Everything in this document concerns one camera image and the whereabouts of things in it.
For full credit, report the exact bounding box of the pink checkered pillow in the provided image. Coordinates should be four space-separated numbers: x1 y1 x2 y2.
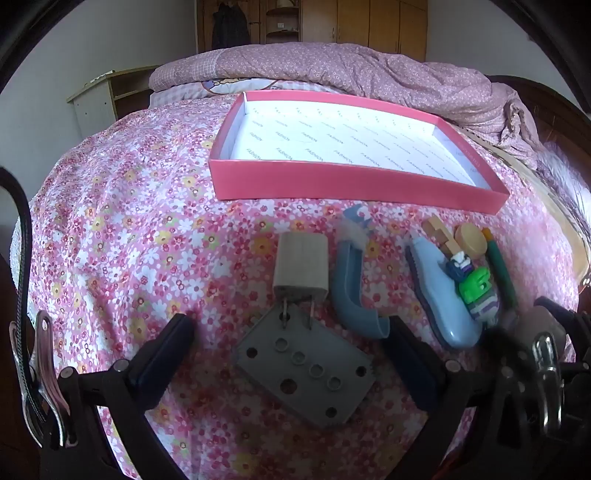
150 83 208 108

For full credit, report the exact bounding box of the green and purple toy figure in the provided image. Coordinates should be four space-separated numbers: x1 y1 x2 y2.
445 251 502 326

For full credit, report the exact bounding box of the lilac fuzzy blanket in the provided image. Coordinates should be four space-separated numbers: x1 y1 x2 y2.
536 143 591 222

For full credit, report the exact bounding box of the floral pink bedsheet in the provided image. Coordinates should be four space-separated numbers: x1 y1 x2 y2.
9 97 583 480

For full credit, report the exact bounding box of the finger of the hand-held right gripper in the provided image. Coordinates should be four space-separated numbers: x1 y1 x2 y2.
480 324 533 370
534 295 591 366

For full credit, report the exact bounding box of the metal spring clip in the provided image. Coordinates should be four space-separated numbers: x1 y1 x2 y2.
28 310 79 448
531 333 563 437

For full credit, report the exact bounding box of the pink quilt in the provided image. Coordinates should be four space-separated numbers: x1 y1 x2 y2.
148 43 541 171

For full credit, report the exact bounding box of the white charger plug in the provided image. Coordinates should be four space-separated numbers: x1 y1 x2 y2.
272 232 329 330

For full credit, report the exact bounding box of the pale wooden bedside cabinet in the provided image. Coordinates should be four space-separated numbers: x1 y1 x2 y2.
67 66 160 139

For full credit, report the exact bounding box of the light blue oval case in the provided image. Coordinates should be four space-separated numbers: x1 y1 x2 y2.
406 240 483 349

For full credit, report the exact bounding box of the cartoon print blanket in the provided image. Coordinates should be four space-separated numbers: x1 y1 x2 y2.
194 76 333 100

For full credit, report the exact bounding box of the black cable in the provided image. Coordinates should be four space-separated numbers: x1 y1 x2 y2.
0 168 35 416

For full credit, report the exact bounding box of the blue plastic hook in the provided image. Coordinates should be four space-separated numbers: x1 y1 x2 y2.
333 203 393 340

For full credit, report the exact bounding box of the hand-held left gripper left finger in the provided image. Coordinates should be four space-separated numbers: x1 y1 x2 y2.
39 313 197 480

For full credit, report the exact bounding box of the pink shallow cardboard box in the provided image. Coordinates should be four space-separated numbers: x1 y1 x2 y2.
208 90 511 215

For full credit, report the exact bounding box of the dark wooden headboard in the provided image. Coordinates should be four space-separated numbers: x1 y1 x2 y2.
485 74 591 204

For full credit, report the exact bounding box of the wooden corner shelf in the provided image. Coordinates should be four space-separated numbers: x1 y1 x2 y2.
265 0 303 44

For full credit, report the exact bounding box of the dark hanging coat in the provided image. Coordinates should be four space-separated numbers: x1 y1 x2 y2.
210 2 247 49

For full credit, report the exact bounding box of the wooden puzzle block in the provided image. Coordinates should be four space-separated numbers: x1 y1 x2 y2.
421 215 462 257

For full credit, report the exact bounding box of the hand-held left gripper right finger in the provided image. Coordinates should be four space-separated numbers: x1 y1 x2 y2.
385 316 557 480

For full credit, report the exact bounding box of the green patterned lighter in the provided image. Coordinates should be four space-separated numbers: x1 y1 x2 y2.
485 228 518 310

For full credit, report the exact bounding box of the wooden wardrobe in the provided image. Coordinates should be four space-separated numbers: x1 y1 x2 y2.
196 0 428 63

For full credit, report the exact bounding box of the grey plate with holes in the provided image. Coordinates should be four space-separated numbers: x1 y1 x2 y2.
235 308 376 428

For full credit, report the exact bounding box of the round cream tin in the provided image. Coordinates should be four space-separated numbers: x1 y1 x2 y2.
455 224 489 254

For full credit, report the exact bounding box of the beige bed mat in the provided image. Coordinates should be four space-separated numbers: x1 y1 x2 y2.
462 129 591 287

